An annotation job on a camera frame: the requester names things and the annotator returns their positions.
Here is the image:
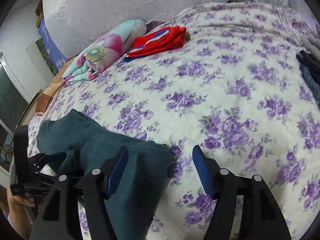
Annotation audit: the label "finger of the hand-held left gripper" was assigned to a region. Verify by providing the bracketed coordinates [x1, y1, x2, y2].
[13, 125, 30, 173]
[27, 151, 67, 178]

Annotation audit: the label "brown box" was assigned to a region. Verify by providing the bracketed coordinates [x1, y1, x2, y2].
[35, 0, 45, 28]

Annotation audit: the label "orange brown pillow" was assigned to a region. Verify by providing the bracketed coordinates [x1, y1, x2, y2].
[35, 55, 79, 116]

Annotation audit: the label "person's left hand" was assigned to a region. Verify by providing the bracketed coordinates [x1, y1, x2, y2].
[7, 187, 38, 230]

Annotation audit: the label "folded red striped garment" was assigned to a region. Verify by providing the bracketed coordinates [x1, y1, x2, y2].
[122, 26, 188, 63]

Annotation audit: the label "purple floral bed sheet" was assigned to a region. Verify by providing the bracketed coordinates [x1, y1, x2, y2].
[27, 1, 320, 240]

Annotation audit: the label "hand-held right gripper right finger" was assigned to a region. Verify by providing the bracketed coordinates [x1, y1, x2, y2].
[192, 145, 292, 240]

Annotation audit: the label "window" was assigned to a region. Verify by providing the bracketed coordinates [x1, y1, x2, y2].
[0, 52, 32, 174]

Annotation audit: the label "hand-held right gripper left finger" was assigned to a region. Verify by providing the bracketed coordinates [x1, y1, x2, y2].
[29, 145, 129, 240]

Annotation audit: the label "blue printed board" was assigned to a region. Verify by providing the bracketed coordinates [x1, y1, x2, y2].
[37, 17, 69, 71]

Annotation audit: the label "folded grey garment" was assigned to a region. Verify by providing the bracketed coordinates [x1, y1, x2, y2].
[301, 33, 320, 55]

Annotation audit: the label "green picture board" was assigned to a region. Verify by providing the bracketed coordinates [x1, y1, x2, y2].
[35, 37, 57, 77]

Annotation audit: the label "folded floral blanket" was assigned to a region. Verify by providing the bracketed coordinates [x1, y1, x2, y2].
[62, 19, 147, 87]

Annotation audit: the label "teal green pants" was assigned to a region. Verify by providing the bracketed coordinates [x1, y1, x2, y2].
[37, 109, 172, 240]

